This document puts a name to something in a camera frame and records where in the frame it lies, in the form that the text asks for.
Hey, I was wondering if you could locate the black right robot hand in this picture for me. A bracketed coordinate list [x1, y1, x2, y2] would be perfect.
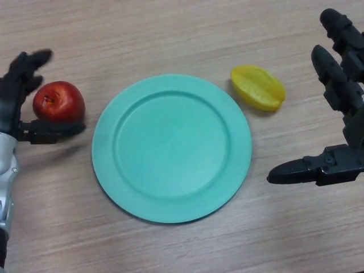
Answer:
[266, 8, 364, 187]

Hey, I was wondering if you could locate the red apple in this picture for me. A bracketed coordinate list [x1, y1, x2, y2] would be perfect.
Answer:
[32, 81, 86, 124]

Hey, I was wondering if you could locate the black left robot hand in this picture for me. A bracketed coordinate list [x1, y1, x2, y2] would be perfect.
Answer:
[0, 48, 87, 146]

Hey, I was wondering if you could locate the yellow starfruit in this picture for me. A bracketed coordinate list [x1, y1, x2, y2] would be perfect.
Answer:
[230, 64, 287, 112]

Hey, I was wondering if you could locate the green round plate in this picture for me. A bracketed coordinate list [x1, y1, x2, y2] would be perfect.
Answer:
[91, 73, 253, 226]

